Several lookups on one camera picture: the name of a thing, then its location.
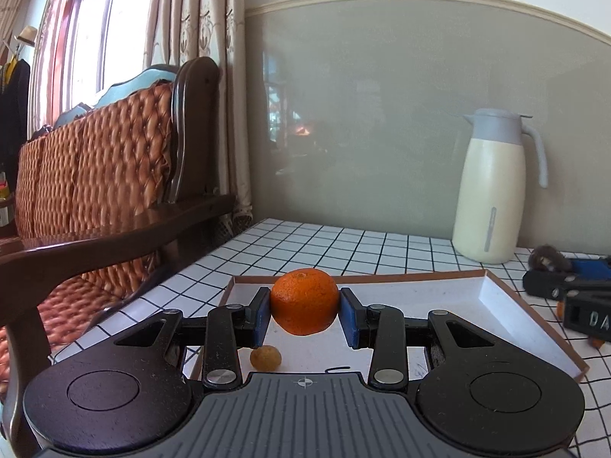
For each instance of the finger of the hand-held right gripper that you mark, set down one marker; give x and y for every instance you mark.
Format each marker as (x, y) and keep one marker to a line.
(539, 282)
(589, 268)

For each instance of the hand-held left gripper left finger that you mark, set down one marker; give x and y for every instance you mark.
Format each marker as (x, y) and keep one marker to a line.
(262, 317)

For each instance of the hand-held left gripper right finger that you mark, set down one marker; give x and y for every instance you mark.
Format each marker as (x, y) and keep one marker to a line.
(348, 317)

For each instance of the dark shrivelled fruit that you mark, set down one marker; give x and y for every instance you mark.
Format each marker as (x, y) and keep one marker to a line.
(546, 255)

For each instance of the small yellowish round fruit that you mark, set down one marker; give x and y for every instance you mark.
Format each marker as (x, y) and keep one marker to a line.
(266, 358)

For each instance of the shallow brown cardboard box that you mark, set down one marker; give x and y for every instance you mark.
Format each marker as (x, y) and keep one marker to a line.
(429, 296)

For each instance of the white black-grid tablecloth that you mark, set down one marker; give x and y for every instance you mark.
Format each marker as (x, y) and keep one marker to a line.
(310, 248)

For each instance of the cream thermos jug grey lid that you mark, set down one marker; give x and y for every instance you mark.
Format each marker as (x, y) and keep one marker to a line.
(487, 191)

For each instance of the woven orange wooden chair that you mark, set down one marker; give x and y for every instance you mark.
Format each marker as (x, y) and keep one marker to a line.
(191, 105)

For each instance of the orange woven sofa cushion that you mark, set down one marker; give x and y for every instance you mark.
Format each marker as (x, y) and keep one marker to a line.
(95, 162)

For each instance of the beige embroidered curtain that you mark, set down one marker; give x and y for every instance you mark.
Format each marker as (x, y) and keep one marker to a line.
(210, 33)

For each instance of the red and yellow object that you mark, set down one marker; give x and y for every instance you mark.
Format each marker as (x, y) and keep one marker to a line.
(4, 186)

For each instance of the dark hanging coat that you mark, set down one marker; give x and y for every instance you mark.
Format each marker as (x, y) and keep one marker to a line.
(14, 105)

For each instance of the red-framed window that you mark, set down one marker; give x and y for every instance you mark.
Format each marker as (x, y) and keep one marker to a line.
(86, 33)

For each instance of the straw hat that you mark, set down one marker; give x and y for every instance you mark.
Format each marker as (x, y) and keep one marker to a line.
(26, 36)

